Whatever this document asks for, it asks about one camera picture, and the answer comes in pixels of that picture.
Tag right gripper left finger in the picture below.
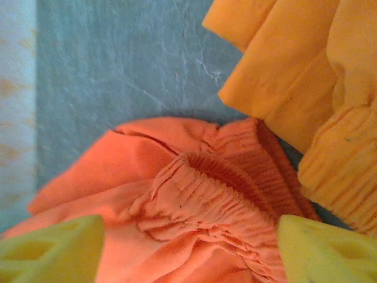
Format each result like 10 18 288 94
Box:
0 215 105 283

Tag light orange shorts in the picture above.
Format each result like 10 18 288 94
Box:
202 0 377 236

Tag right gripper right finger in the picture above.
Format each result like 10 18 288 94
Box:
276 214 377 283

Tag red-orange shorts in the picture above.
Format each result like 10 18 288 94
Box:
0 116 322 283

